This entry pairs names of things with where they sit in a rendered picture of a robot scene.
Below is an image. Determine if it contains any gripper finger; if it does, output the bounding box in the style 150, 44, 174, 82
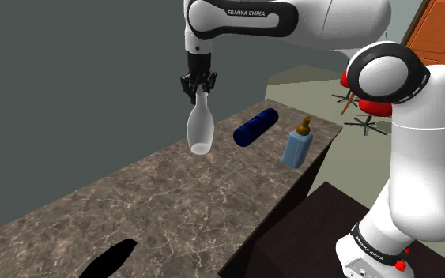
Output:
205, 71, 218, 94
179, 72, 198, 106

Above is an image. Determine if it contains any clear glass bottle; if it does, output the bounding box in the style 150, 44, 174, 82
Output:
186, 91, 215, 156

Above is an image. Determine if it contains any dark blue cylinder bottle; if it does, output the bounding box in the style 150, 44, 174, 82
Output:
232, 107, 280, 148

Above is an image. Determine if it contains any light blue soap dispenser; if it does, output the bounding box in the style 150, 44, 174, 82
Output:
281, 116, 315, 170

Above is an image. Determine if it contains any red swivel chair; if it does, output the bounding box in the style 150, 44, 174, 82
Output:
343, 97, 394, 137
331, 70, 363, 116

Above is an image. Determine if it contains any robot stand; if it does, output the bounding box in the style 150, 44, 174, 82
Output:
245, 180, 445, 278

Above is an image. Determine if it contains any black elongated object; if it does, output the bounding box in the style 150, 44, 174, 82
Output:
78, 238, 138, 278

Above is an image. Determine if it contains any orange wooden cabinet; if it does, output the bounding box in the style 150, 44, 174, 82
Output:
400, 0, 445, 92

